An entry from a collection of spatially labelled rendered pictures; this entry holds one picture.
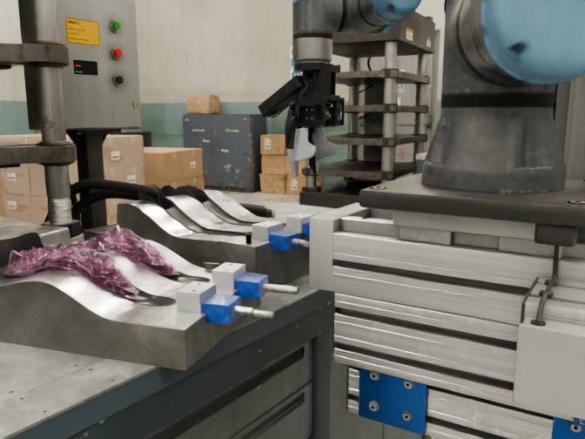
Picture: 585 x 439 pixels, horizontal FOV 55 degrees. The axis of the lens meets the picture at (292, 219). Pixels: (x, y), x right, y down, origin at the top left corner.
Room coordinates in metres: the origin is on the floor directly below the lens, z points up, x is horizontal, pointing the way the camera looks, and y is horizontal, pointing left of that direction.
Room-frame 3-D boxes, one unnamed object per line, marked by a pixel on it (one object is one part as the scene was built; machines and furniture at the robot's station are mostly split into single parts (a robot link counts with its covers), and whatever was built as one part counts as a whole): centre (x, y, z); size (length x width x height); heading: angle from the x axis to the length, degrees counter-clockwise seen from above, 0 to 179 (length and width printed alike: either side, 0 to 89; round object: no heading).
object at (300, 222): (1.07, -0.06, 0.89); 0.13 x 0.05 x 0.05; 55
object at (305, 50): (1.09, -0.04, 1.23); 0.08 x 0.08 x 0.05
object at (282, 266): (1.19, 0.19, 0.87); 0.50 x 0.26 x 0.14; 55
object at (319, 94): (1.08, -0.04, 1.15); 0.09 x 0.08 x 0.12; 55
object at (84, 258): (0.86, 0.33, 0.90); 0.26 x 0.18 x 0.08; 72
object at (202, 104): (8.50, 1.33, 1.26); 0.42 x 0.33 x 0.29; 63
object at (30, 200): (5.09, 2.02, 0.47); 1.22 x 0.80 x 0.94; 67
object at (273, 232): (0.99, 0.01, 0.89); 0.13 x 0.05 x 0.05; 55
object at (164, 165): (6.05, 1.69, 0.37); 1.20 x 0.82 x 0.74; 70
